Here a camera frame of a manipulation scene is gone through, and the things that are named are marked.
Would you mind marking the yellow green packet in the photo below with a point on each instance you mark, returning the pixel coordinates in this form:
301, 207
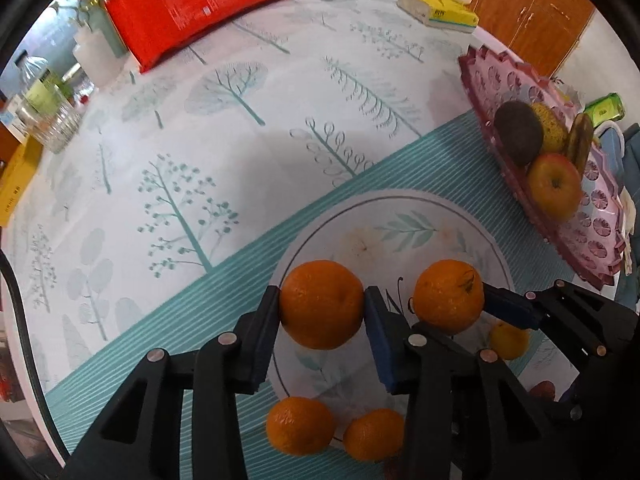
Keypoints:
605, 109

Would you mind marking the small red lychee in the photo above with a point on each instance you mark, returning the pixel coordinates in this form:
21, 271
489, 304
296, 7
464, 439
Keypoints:
542, 390

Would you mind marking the clear glass cup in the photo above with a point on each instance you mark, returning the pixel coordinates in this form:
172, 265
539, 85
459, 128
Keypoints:
52, 127

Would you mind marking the wooden wall cabinet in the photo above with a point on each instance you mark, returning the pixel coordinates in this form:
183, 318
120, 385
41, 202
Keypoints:
525, 0

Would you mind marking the pink plastic fruit bowl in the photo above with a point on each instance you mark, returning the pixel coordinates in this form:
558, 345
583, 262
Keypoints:
595, 220

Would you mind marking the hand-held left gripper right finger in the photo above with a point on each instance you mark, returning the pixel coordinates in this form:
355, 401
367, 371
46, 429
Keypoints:
381, 340

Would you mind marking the yellow brown pear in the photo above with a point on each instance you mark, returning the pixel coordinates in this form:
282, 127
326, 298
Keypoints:
552, 125

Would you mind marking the white floral plate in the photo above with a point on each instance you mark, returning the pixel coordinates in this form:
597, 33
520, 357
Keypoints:
390, 250

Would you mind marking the overripe brown banana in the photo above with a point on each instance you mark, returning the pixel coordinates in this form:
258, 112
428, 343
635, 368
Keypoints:
580, 142

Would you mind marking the yellow cardboard box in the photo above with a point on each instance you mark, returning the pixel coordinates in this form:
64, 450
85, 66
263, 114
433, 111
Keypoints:
17, 185

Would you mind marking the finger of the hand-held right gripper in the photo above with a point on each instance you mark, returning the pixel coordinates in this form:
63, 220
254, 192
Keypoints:
507, 310
567, 410

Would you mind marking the mandarin orange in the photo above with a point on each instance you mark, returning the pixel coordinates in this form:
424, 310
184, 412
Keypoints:
299, 425
510, 342
320, 300
372, 435
447, 292

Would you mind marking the dark avocado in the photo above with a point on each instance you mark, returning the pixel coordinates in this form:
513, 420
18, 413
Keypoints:
517, 132

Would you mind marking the white squeeze bottle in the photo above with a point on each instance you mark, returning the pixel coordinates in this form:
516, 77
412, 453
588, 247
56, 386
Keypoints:
95, 60

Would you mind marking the clear bottle green label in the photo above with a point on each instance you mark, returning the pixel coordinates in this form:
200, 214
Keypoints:
42, 85

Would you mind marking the red paper cup packet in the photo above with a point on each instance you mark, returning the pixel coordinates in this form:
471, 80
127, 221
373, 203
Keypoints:
190, 5

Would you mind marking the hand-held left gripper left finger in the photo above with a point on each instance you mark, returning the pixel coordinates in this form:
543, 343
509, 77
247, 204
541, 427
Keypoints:
262, 340

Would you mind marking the red apple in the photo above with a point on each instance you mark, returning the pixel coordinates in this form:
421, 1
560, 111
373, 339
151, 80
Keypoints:
555, 187

